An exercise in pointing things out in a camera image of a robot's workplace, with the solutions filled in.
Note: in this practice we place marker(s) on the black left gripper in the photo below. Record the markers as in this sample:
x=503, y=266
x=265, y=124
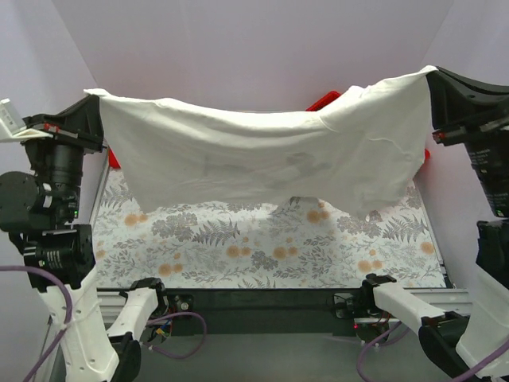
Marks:
x=64, y=135

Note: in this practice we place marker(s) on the floral table mat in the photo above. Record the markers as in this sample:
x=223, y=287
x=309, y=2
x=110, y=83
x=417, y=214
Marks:
x=302, y=243

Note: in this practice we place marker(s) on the red folded t shirt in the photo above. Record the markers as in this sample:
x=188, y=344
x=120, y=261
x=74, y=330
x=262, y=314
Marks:
x=112, y=160

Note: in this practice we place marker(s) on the red plastic bin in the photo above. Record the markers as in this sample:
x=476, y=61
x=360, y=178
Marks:
x=326, y=99

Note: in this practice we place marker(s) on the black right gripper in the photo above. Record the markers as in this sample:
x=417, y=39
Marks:
x=474, y=130

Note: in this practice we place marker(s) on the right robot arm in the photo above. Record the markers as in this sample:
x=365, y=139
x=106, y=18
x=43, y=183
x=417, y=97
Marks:
x=464, y=334

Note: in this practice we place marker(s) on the white t shirt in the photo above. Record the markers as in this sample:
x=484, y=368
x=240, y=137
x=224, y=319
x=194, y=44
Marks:
x=171, y=152

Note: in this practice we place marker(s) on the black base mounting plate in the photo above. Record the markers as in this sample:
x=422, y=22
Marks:
x=268, y=311

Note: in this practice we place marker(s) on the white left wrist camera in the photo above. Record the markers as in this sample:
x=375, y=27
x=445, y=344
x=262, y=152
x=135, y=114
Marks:
x=13, y=128

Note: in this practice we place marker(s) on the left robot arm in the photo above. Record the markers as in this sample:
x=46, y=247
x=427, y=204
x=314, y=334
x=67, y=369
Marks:
x=39, y=212

